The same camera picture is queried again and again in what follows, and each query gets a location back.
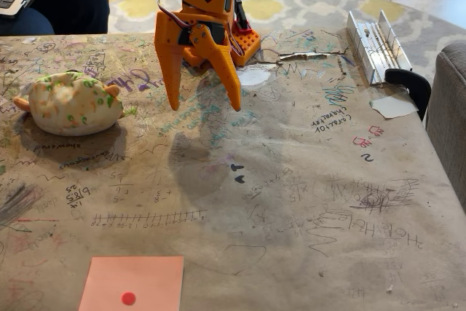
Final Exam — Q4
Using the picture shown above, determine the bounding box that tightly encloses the white plush toy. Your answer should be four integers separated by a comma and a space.
12, 70, 125, 137

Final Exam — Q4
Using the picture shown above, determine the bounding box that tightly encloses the black plug in red socket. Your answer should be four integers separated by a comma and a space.
233, 0, 253, 34

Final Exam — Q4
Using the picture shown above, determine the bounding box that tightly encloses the grey yellow patterned rug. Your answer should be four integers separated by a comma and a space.
107, 0, 466, 77

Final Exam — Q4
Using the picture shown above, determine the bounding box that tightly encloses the brown scribbled paper table cover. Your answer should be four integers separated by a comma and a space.
0, 28, 466, 311

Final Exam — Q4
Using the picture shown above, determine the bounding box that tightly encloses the white tape piece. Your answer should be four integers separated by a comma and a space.
369, 92, 419, 120

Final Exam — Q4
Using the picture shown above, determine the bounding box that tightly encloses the black table clamp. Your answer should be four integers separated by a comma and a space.
384, 68, 433, 122

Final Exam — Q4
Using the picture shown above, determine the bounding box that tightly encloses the pink paper sheet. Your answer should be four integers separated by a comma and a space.
77, 256, 185, 311

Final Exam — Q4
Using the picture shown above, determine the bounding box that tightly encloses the grey upholstered sofa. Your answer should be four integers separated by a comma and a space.
424, 42, 466, 214

